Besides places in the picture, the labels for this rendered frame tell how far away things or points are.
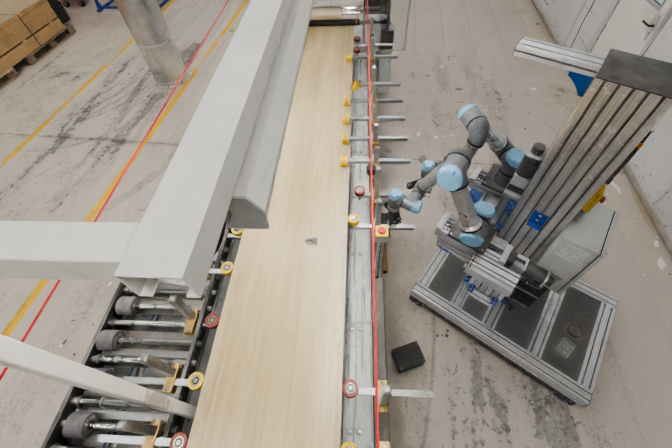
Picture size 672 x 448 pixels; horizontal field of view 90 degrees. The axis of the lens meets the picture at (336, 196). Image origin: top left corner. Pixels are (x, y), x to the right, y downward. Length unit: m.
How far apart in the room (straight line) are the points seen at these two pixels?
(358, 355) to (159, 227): 1.88
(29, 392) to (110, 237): 3.28
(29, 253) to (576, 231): 2.09
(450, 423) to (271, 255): 1.66
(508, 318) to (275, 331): 1.74
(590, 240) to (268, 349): 1.74
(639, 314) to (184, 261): 3.55
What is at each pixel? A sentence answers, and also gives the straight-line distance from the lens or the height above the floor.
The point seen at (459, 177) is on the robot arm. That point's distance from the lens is 1.60.
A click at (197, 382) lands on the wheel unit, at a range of 2.03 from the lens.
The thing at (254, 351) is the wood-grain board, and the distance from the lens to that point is 1.98.
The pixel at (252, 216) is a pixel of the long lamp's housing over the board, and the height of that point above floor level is 2.34.
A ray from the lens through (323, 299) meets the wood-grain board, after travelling 2.00.
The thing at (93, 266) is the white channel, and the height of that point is 2.45.
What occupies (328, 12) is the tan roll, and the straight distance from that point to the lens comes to 4.40.
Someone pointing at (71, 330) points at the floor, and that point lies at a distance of 3.70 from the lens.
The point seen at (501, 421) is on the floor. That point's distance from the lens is 2.93.
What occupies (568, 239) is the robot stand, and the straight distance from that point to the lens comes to 2.09.
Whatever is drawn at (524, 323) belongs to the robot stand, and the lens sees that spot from 2.95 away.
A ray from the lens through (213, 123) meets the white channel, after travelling 0.51.
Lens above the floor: 2.75
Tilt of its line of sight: 51 degrees down
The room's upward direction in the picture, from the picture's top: 4 degrees counter-clockwise
